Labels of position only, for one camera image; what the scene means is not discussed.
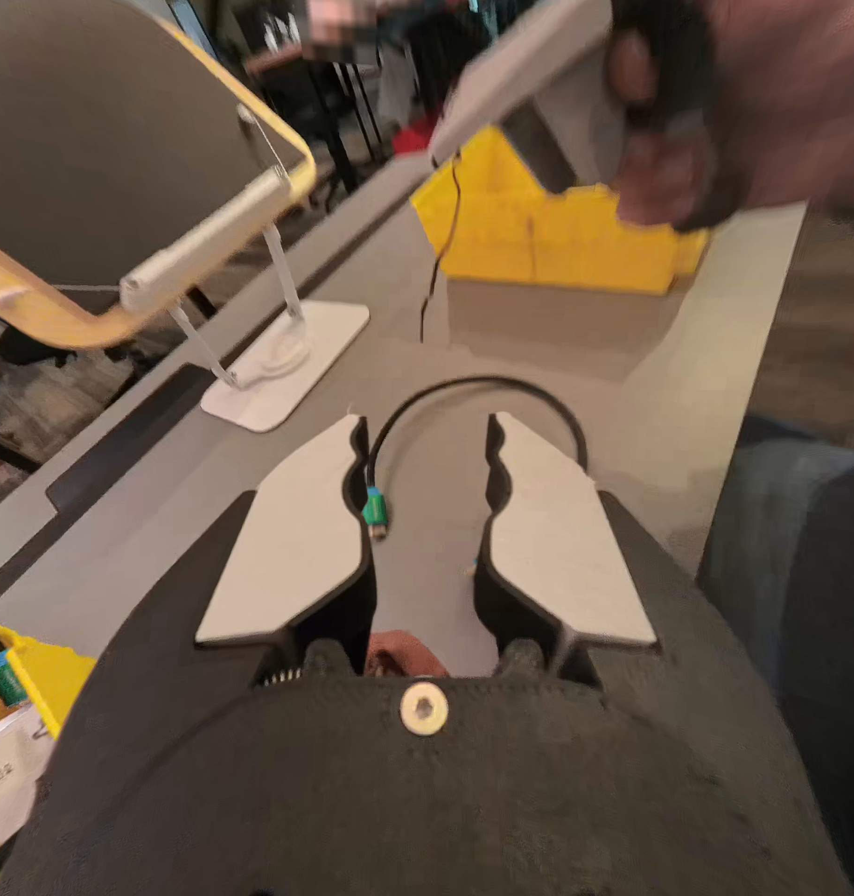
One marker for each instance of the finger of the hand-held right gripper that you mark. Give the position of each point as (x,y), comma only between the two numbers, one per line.
(518,70)

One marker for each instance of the green and white box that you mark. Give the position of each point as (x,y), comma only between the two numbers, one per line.
(4,689)

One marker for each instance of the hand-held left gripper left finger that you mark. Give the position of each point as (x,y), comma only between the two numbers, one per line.
(280,560)

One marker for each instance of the person's right hand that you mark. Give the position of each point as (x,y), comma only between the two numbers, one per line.
(805,98)

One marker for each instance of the grey panel with wooden rim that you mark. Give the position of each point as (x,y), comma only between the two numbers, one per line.
(91,154)

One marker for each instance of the person's leg in jeans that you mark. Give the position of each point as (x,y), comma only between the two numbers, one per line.
(791,588)

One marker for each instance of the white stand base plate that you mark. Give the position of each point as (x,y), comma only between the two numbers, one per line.
(329,336)

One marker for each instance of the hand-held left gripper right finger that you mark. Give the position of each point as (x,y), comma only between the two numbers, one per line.
(567,560)

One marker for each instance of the yellow plastic bin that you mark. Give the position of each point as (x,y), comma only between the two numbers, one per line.
(49,672)
(567,238)

